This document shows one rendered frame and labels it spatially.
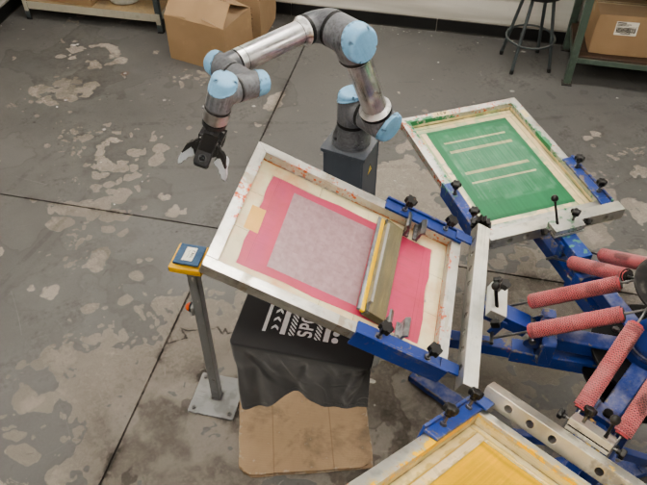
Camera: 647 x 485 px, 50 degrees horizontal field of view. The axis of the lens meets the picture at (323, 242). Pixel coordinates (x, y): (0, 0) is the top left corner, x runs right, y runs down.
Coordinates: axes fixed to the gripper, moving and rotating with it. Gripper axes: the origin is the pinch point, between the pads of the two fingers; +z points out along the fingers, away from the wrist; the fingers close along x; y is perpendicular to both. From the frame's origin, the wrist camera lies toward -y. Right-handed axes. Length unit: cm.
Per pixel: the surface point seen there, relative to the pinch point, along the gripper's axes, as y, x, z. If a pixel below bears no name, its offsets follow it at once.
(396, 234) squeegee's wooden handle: 16, -65, 10
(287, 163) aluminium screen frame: 25.7, -22.8, 6.1
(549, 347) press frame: -8, -122, 10
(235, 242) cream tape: -13.1, -17.2, 8.9
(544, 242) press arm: 52, -126, 20
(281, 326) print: -12, -41, 43
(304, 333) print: -13, -49, 41
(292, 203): 12.3, -29.1, 10.0
